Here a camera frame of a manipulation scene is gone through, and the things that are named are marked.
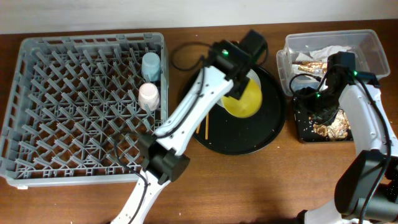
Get grey round plate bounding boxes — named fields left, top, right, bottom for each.
left=216, top=69, right=261, bottom=108

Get yellow bowl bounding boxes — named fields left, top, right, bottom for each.
left=221, top=78, right=262, bottom=118

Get brown food scraps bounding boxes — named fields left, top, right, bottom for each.
left=312, top=109, right=351, bottom=141

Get gold foil wrapper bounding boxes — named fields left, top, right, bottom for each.
left=292, top=61, right=327, bottom=75

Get white napkin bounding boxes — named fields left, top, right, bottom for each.
left=292, top=45, right=351, bottom=76

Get light blue cup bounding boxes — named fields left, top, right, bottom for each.
left=141, top=52, right=160, bottom=82

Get pink cup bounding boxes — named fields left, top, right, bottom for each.
left=138, top=83, right=160, bottom=111

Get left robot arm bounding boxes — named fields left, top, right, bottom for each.
left=113, top=30, right=267, bottom=223

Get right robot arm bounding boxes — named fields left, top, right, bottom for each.
left=293, top=52, right=397, bottom=224

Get grey dishwasher rack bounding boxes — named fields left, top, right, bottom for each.
left=1, top=32, right=169, bottom=189

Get black rectangular tray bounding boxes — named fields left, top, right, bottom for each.
left=293, top=97, right=353, bottom=143

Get round black tray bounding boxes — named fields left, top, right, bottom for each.
left=193, top=66, right=287, bottom=155

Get clear plastic bin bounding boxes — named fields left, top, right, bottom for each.
left=276, top=29, right=391, bottom=96

